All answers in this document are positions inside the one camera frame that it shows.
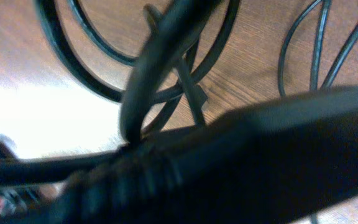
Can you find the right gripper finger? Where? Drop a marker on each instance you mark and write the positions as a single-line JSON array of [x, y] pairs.
[[270, 164]]

